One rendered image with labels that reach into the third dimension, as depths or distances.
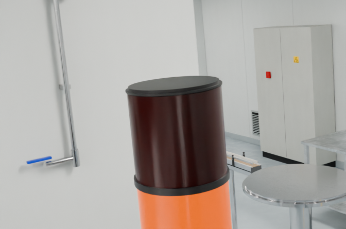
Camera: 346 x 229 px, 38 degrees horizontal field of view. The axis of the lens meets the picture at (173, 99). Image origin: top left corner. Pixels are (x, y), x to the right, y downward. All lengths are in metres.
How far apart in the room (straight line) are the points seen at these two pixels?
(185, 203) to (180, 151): 0.03
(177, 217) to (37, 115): 1.47
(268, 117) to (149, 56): 6.18
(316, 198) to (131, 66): 2.48
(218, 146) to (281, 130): 7.52
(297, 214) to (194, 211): 4.14
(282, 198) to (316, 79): 3.42
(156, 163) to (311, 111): 7.00
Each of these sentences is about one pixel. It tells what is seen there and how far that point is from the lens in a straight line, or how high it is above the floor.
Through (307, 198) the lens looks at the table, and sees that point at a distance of 3.98.
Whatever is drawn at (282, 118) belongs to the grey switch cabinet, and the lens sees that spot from 7.69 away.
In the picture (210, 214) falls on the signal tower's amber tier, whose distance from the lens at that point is 0.26.
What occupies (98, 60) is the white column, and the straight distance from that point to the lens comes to 1.75.
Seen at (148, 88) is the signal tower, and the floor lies 2.35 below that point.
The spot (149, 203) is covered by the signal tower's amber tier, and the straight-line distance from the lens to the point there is 0.26.
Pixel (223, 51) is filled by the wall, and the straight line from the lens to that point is 9.33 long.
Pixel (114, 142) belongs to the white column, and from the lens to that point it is 1.81.
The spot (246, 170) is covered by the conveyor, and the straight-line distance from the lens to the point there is 4.79.
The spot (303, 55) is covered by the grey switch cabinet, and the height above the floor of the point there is 1.66.
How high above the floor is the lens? 2.38
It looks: 10 degrees down
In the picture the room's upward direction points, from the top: 5 degrees counter-clockwise
